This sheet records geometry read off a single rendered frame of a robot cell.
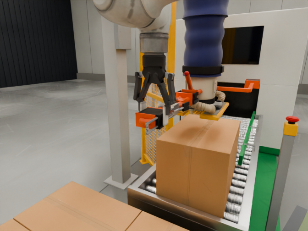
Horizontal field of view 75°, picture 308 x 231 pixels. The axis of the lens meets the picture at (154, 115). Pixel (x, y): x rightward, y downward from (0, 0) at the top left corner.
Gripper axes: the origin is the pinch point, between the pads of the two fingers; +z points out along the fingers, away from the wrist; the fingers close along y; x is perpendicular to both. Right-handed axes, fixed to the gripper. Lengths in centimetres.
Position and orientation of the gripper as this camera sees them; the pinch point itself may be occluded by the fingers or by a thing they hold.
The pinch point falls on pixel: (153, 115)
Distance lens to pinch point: 69.6
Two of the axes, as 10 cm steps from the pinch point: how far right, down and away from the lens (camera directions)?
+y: -8.7, -1.4, 4.7
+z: 0.0, 9.6, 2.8
